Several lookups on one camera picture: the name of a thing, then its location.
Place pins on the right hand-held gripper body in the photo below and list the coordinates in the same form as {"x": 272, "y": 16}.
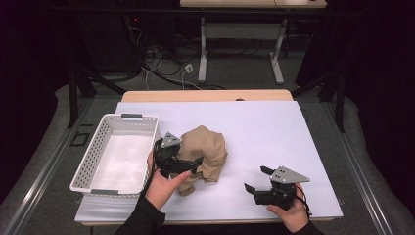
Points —
{"x": 279, "y": 194}

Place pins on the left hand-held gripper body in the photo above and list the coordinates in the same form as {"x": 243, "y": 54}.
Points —
{"x": 169, "y": 161}

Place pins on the tan cloth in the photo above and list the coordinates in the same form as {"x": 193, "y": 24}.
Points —
{"x": 205, "y": 150}

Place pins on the white perforated plastic basket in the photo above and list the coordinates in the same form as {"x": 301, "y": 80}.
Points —
{"x": 117, "y": 160}

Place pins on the person's right hand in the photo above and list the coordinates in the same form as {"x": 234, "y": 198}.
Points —
{"x": 295, "y": 215}

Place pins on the person's left hand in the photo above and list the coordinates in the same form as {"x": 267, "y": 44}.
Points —
{"x": 161, "y": 189}

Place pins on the white table mat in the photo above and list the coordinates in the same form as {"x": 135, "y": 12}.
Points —
{"x": 261, "y": 130}

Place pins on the wooden table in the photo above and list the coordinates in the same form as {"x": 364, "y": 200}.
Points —
{"x": 205, "y": 95}

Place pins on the white power plug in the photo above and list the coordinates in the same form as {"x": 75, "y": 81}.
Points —
{"x": 188, "y": 68}

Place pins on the black metal stand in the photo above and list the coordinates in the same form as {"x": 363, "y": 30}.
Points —
{"x": 73, "y": 98}
{"x": 341, "y": 104}

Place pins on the desk with white metal legs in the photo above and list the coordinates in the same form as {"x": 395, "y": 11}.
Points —
{"x": 241, "y": 31}

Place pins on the black floor socket frame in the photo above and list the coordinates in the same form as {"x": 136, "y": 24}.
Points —
{"x": 80, "y": 139}

